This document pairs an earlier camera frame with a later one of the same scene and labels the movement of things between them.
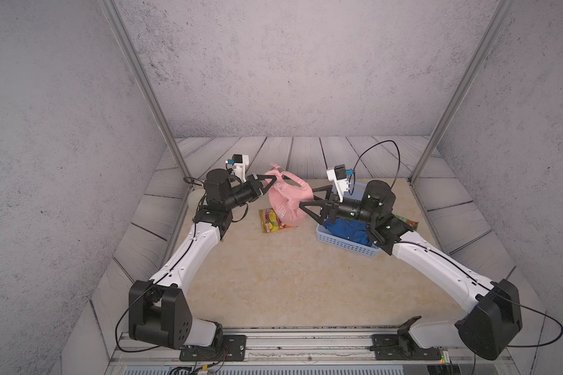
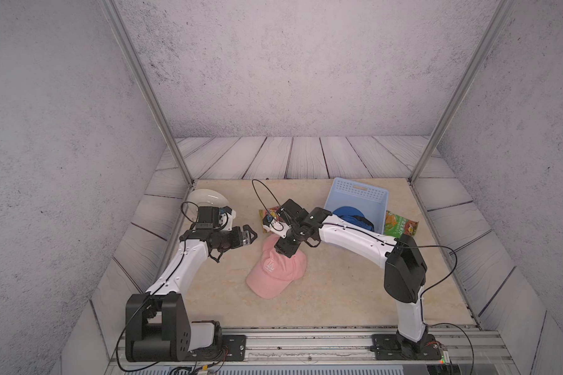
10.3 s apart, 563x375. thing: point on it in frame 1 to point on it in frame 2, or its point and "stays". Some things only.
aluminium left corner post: [116, 21] stays
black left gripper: [255, 190] to [237, 241]
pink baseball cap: [285, 195] to [275, 271]
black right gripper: [320, 204] to [283, 248]
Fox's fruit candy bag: [270, 222] stays
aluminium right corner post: [503, 9] stays
